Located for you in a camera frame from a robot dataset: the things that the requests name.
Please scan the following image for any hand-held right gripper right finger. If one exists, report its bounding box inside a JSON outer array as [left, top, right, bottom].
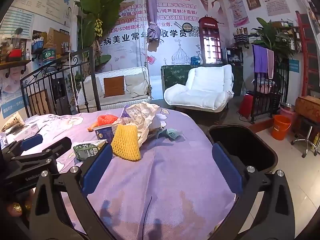
[[212, 142, 297, 240]]

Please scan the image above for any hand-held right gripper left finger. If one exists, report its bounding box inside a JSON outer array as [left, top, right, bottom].
[[28, 143, 114, 240]]

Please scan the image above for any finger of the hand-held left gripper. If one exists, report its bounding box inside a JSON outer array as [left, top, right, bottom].
[[10, 137, 73, 167], [0, 134, 43, 159]]

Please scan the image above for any black trash bin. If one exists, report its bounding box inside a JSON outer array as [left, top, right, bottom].
[[207, 124, 279, 174]]

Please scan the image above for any purple plastic package bag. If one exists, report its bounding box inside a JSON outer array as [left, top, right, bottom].
[[120, 102, 165, 147]]

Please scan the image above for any person's left hand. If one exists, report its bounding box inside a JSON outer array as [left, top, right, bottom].
[[0, 189, 34, 220]]

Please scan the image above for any white flat box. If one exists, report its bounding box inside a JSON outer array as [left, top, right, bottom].
[[6, 125, 44, 143]]

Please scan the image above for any green drink carton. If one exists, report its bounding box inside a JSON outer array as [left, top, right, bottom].
[[73, 140, 107, 161]]

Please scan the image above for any printed paper bag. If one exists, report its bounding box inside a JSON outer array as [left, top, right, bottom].
[[1, 115, 25, 133]]

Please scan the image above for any yellow foam fruit net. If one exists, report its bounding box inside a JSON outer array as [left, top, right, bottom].
[[111, 124, 142, 161]]

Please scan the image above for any orange mesh net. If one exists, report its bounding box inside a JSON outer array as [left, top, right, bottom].
[[97, 114, 119, 126]]

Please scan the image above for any teal crumpled wad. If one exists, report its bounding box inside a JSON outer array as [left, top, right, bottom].
[[157, 128, 184, 140]]

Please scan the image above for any purple floral bed sheet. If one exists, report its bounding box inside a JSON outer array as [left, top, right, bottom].
[[0, 106, 240, 240]]

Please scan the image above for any red floor appliance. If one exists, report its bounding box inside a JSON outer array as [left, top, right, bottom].
[[239, 92, 255, 118]]

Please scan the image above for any white cushion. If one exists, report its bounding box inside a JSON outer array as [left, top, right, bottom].
[[82, 76, 104, 99]]

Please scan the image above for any orange bucket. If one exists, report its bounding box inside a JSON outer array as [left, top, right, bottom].
[[272, 115, 292, 141]]

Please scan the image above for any white wicker swing sofa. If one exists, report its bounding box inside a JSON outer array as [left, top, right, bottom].
[[76, 66, 153, 110]]

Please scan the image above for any pink basin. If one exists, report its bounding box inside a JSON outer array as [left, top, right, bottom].
[[279, 107, 297, 120]]

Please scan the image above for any brown cushion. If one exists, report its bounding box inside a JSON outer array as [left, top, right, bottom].
[[103, 76, 125, 98]]

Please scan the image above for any white padded armchair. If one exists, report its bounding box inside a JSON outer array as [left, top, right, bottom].
[[164, 64, 235, 113]]

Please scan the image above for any chrome stool base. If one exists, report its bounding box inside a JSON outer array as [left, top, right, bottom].
[[291, 120, 320, 158]]

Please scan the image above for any beige cushion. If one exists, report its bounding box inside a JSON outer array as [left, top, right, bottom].
[[124, 74, 150, 98]]

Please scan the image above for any black iron rack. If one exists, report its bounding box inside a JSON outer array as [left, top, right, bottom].
[[251, 62, 290, 124]]

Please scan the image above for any wooden box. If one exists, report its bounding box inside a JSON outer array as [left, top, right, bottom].
[[295, 96, 320, 123]]

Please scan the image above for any cardboard box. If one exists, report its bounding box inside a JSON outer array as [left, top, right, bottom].
[[46, 27, 70, 53]]

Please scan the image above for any small black framed screen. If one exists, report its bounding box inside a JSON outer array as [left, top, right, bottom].
[[225, 47, 243, 64]]

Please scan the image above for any pink towel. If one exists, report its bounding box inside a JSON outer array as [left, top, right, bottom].
[[266, 49, 275, 79]]

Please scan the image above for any purple towel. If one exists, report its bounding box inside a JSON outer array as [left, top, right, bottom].
[[252, 44, 268, 73]]

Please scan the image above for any red telephone booth cabinet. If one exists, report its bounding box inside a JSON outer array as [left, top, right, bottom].
[[198, 17, 222, 65]]

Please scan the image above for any red ladder shelf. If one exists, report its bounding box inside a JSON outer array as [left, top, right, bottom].
[[296, 10, 320, 98]]

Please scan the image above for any green potted plant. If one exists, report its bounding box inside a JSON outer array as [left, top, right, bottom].
[[251, 17, 295, 63]]

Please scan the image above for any banana plant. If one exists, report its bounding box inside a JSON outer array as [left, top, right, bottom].
[[75, 0, 139, 80]]

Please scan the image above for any purple folded umbrella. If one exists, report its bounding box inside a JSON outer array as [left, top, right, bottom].
[[146, 0, 162, 52]]

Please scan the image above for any thin black cable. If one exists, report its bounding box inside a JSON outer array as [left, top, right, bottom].
[[142, 196, 153, 240]]

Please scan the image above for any black iron bed frame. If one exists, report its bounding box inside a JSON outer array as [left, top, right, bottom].
[[20, 47, 102, 117]]

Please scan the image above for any wooden wall shelf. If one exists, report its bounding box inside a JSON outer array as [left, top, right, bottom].
[[0, 59, 32, 78]]

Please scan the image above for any blue wall sign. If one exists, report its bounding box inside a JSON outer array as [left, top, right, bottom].
[[289, 59, 300, 73]]

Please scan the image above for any wall shelf with bottles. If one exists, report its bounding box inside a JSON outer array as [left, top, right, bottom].
[[234, 26, 250, 48]]

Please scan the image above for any swing rope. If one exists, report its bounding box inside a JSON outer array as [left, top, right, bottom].
[[140, 0, 152, 98]]

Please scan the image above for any large printed wall poster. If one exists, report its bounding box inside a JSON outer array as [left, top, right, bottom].
[[100, 0, 230, 80]]

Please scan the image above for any pink figure wall poster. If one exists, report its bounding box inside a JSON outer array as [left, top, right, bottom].
[[224, 0, 250, 28]]

